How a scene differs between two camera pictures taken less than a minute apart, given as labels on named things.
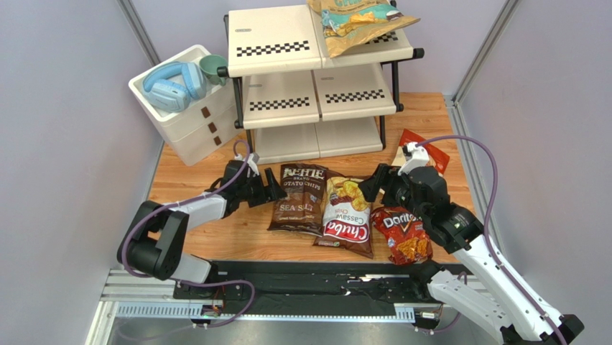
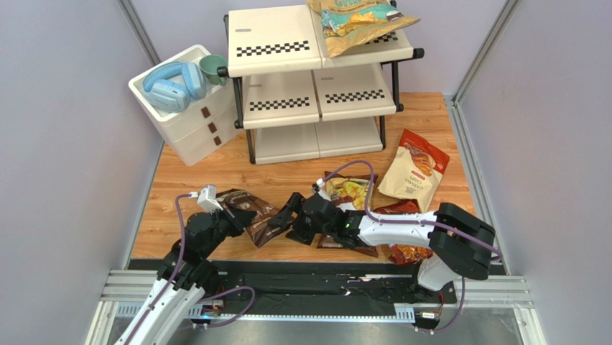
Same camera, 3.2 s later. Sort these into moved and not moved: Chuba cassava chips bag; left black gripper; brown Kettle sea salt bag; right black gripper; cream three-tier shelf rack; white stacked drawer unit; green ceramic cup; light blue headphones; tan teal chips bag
Moved: left black gripper; right black gripper; brown Kettle sea salt bag
Not moved: Chuba cassava chips bag; white stacked drawer unit; cream three-tier shelf rack; tan teal chips bag; light blue headphones; green ceramic cup
